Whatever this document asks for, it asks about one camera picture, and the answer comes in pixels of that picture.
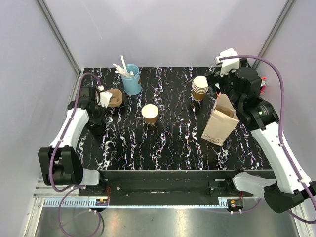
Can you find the right aluminium corner post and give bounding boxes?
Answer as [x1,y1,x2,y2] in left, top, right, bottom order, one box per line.
[258,0,296,58]

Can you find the blue cup with stirrers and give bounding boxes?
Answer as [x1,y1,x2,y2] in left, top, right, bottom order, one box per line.
[121,64,142,96]

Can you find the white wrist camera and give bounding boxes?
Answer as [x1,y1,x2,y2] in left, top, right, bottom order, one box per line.
[97,86,113,108]
[215,48,240,77]

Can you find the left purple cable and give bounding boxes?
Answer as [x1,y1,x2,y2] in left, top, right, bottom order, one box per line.
[49,72,106,237]

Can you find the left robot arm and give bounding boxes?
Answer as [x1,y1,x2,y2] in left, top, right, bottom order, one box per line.
[38,86,113,196]

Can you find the brown paper takeout bag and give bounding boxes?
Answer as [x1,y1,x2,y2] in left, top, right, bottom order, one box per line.
[201,93,239,146]

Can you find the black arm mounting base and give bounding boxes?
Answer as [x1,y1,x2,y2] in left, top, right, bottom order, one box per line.
[81,170,240,197]

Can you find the aluminium corner post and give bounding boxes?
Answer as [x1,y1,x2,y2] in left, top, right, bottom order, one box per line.
[258,0,296,58]
[35,0,81,75]

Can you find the left aluminium corner post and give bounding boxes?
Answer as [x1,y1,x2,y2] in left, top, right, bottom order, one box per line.
[35,0,81,75]

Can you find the stack of paper cups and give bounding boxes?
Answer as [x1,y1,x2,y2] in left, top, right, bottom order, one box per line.
[192,76,209,101]

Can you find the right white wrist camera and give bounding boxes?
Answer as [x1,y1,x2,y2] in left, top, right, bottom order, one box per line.
[215,48,240,77]

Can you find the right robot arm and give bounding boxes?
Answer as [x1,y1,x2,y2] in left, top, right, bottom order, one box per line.
[206,67,316,213]

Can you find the aluminium frame rail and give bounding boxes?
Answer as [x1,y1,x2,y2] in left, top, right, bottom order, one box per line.
[24,177,303,209]

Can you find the cardboard cup carrier stack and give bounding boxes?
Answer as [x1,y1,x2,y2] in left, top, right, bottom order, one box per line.
[107,89,123,108]

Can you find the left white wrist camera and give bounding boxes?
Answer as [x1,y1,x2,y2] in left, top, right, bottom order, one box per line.
[97,86,113,108]

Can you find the single brown paper cup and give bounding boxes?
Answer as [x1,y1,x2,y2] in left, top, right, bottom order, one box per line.
[141,104,159,124]

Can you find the single cardboard cup carrier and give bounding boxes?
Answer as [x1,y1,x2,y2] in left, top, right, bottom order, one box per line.
[216,106,236,119]

